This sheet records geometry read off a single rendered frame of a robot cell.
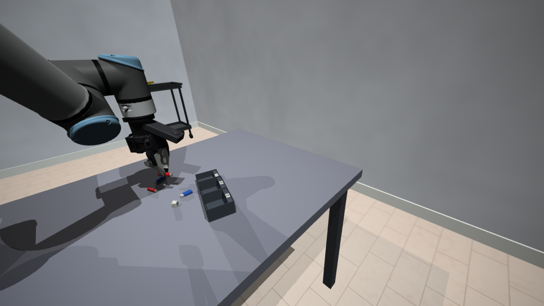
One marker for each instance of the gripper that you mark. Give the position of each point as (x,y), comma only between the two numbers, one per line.
(140,141)

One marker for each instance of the black rack of three bins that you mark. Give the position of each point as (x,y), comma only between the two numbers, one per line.
(215,194)

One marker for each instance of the blue usb stick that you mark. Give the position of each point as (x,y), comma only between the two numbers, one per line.
(186,193)

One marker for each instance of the blue battery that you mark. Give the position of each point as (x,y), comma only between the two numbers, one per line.
(159,179)

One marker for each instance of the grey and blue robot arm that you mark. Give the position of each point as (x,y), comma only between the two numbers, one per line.
(70,93)

